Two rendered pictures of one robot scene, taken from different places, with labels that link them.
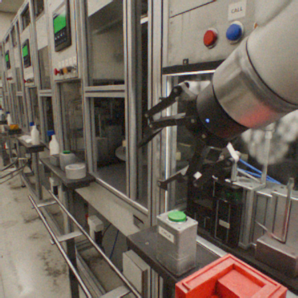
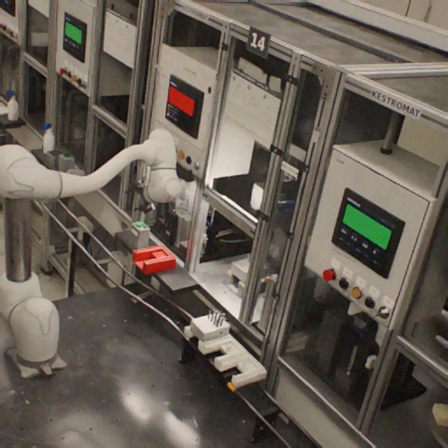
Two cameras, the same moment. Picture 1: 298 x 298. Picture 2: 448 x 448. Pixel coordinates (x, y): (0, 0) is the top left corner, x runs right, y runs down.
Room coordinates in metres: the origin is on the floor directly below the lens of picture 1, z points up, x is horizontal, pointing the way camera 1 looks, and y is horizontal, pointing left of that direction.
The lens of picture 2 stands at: (-2.37, -0.22, 2.54)
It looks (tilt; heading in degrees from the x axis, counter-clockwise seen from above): 27 degrees down; 355
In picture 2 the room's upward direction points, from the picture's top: 10 degrees clockwise
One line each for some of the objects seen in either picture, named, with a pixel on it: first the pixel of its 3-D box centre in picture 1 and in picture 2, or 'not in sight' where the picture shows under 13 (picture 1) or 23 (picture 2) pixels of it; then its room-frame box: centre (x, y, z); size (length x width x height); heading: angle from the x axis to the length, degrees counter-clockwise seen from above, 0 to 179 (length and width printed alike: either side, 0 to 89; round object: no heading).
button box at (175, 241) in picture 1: (178, 239); (141, 235); (0.51, -0.07, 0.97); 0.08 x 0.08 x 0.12; 35
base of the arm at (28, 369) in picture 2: not in sight; (38, 358); (-0.13, 0.24, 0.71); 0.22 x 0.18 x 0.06; 35
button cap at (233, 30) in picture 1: (235, 32); not in sight; (0.52, -0.17, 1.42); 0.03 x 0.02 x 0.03; 35
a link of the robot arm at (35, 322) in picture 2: not in sight; (37, 325); (-0.10, 0.25, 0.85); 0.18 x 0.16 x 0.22; 35
